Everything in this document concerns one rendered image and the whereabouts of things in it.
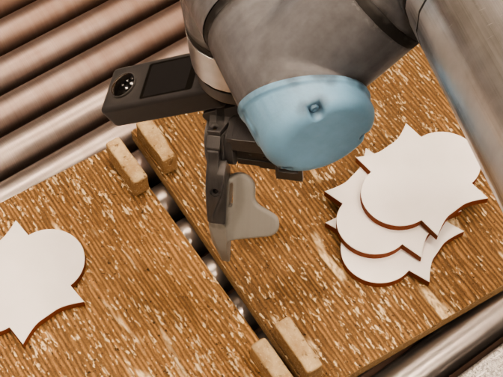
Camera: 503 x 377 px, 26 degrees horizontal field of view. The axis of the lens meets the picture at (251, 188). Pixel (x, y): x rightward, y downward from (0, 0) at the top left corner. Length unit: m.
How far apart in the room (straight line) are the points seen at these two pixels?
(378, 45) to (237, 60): 0.09
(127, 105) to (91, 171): 0.25
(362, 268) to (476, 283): 0.11
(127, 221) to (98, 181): 0.06
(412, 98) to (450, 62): 0.63
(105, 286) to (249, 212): 0.20
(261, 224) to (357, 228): 0.17
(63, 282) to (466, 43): 0.60
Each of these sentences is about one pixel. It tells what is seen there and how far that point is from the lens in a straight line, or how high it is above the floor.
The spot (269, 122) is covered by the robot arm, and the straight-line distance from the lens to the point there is 0.65.
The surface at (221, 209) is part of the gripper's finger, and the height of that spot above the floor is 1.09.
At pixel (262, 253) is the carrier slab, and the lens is 1.07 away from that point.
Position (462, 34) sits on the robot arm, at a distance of 0.56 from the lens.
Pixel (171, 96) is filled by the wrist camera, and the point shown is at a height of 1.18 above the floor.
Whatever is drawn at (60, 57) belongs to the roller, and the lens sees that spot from 1.27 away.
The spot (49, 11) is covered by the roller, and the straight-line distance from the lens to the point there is 1.30.
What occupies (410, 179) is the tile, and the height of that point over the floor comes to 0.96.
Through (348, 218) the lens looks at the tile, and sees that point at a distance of 1.07.
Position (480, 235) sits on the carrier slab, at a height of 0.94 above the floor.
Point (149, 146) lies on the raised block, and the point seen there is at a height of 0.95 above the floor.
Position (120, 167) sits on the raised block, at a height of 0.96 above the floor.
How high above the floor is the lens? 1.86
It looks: 57 degrees down
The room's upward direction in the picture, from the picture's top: straight up
